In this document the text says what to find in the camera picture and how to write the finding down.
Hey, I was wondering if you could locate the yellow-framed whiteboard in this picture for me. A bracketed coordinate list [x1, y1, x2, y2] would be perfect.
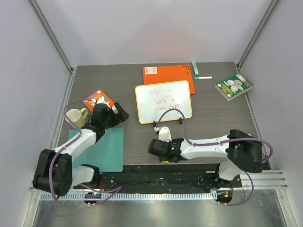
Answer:
[135, 80, 193, 124]

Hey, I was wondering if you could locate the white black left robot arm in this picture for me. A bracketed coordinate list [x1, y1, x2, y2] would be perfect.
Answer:
[32, 99, 129, 201]

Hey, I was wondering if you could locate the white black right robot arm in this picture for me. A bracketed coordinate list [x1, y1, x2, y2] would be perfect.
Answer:
[148, 127, 263, 187]

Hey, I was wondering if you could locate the orange cover booklet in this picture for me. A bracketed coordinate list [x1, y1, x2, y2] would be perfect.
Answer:
[83, 89, 114, 111]

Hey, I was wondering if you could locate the light green mug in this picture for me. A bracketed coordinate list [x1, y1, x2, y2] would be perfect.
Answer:
[65, 108, 88, 129]

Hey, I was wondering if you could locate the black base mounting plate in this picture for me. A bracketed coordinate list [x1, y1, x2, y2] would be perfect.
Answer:
[86, 164, 242, 194]

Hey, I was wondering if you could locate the teal cutting mat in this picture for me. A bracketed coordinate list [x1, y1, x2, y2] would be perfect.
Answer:
[72, 127, 124, 173]

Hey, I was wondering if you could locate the orange clipboard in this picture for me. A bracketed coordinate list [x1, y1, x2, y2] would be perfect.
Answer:
[143, 64, 196, 95]

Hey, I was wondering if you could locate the white blue-capped marker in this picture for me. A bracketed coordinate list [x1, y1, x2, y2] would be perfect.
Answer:
[194, 76, 213, 80]

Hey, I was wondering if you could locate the green cover book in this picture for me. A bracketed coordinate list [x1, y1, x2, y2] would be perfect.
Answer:
[214, 73, 254, 101]

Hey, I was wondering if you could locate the green highlighter marker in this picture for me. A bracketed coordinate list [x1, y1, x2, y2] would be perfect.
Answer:
[192, 61, 199, 75]

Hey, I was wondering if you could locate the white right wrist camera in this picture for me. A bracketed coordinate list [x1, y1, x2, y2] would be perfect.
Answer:
[154, 126, 172, 142]

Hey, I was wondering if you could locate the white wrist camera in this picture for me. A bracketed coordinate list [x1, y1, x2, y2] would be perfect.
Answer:
[90, 96, 111, 110]
[154, 126, 172, 142]

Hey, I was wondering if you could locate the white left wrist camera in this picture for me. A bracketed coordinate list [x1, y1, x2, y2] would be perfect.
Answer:
[90, 96, 111, 110]

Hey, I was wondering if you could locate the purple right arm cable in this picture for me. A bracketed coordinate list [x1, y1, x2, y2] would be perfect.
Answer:
[157, 109, 274, 206]

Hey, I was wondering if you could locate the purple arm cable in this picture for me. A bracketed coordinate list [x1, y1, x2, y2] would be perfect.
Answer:
[157, 109, 274, 206]
[48, 98, 123, 206]

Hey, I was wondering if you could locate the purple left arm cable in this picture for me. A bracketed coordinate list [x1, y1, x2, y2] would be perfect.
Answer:
[48, 98, 123, 206]

